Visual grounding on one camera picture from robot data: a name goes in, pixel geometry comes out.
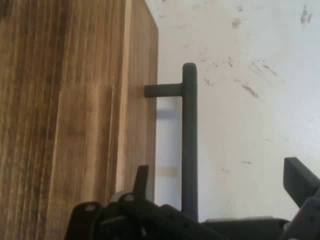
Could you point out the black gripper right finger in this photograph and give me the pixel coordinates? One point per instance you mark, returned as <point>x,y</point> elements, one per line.
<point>303,190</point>

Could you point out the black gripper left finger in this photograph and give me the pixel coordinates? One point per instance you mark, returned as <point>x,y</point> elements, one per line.
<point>120,220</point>

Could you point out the dark wooden cabinet box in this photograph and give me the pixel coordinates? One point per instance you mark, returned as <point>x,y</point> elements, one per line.
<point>50,112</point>

